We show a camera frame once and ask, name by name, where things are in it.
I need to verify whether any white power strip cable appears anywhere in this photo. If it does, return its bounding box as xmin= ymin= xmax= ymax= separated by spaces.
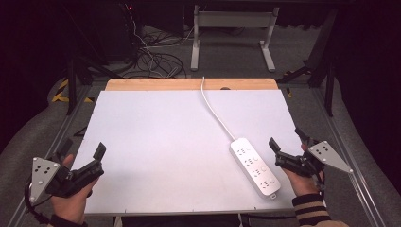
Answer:
xmin=200 ymin=76 xmax=238 ymax=142

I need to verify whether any yellow black hazard tape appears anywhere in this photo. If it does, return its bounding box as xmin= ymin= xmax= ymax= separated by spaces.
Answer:
xmin=51 ymin=79 xmax=96 ymax=104

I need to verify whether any black metal stand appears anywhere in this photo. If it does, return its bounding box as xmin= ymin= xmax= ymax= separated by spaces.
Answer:
xmin=64 ymin=6 xmax=125 ymax=117
xmin=276 ymin=8 xmax=338 ymax=118

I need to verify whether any tangle of floor cables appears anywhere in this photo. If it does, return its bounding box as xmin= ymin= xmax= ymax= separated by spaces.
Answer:
xmin=124 ymin=3 xmax=195 ymax=79

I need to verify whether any person's right hand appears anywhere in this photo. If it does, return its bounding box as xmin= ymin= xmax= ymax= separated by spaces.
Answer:
xmin=281 ymin=143 xmax=325 ymax=198

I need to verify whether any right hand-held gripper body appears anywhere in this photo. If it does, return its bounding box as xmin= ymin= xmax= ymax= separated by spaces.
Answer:
xmin=274 ymin=140 xmax=355 ymax=190

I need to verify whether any aluminium floor rail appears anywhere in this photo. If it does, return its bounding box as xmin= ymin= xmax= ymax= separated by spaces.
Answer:
xmin=6 ymin=85 xmax=96 ymax=227
xmin=310 ymin=86 xmax=387 ymax=227

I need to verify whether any black computer case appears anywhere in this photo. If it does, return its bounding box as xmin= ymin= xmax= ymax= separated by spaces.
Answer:
xmin=100 ymin=2 xmax=145 ymax=65

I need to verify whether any white board sheet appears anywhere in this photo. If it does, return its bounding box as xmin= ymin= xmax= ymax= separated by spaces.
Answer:
xmin=71 ymin=89 xmax=305 ymax=217

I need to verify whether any white power strip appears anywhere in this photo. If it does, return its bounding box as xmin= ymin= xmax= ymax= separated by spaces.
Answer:
xmin=229 ymin=136 xmax=282 ymax=201

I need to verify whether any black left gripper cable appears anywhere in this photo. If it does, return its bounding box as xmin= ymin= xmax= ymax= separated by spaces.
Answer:
xmin=24 ymin=178 xmax=53 ymax=225

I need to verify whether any white metal desk frame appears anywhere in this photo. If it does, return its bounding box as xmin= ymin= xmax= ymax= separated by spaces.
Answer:
xmin=189 ymin=4 xmax=281 ymax=74

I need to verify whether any person's left hand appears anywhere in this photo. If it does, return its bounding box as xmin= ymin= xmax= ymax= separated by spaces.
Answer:
xmin=49 ymin=153 xmax=99 ymax=225

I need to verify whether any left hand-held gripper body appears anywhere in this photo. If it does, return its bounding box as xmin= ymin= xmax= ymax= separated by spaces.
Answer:
xmin=28 ymin=156 xmax=105 ymax=205

